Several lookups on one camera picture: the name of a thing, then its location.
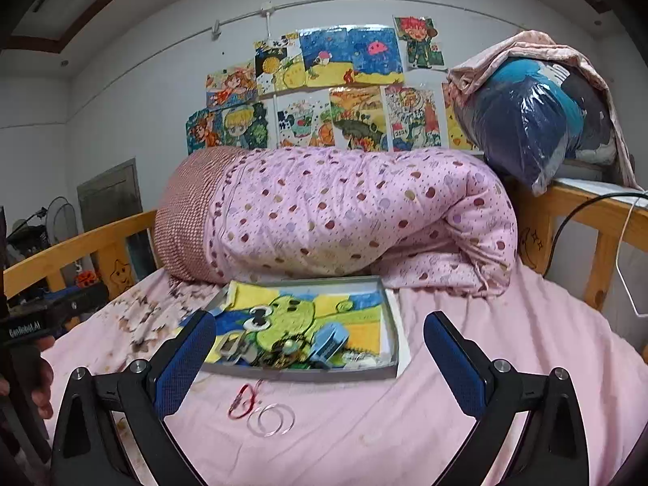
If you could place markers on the light blue hair claw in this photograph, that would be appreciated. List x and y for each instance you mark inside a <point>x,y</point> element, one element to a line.
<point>327,341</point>

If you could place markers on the pink floral bed sheet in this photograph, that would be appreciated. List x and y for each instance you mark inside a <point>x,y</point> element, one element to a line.
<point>404,431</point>

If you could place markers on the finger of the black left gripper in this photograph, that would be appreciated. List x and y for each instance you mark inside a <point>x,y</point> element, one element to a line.
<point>78,301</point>

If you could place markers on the pink cloth over bag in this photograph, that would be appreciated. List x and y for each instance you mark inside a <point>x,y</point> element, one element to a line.
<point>467,77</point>

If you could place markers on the small blue grey clip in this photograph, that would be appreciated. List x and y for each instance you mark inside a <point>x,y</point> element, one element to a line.
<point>223,300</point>

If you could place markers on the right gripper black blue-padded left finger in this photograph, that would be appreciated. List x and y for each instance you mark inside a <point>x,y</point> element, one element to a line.
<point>87,449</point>

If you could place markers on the children's drawings on wall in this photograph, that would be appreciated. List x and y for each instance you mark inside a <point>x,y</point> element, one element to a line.
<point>369,87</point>

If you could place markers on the silver bangle rings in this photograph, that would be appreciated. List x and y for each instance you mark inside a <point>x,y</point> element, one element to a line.
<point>272,419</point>

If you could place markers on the green frog crayon drawing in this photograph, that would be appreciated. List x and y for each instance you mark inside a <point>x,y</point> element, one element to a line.
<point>283,321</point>

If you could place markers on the wooden bed rail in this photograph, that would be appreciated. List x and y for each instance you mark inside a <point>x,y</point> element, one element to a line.
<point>591,239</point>
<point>106,247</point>

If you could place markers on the wooden bed rail right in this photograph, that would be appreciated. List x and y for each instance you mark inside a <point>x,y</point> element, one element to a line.
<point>591,239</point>

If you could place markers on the grey metal hair clip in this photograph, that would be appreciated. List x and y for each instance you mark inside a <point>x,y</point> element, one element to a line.
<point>243,353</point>

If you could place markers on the wooden bed rail left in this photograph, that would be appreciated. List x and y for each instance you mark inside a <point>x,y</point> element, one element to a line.
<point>106,247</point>

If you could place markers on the grey door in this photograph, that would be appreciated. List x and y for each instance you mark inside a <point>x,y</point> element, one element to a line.
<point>110,196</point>

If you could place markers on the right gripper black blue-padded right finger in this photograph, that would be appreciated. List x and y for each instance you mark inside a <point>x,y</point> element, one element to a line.
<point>552,446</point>

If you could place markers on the person's left hand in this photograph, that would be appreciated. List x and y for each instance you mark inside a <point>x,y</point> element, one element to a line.
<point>41,394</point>

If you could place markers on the blue clothes plastic bag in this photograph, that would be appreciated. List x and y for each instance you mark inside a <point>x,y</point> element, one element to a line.
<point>531,115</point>

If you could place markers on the pink dotted rolled quilt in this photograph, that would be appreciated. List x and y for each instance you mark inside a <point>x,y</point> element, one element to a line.
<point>426,218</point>

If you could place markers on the standing fan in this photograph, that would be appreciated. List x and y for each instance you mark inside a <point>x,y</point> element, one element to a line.
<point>44,229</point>

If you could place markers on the grey shallow cardboard tray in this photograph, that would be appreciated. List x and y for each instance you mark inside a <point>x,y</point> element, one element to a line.
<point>396,350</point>

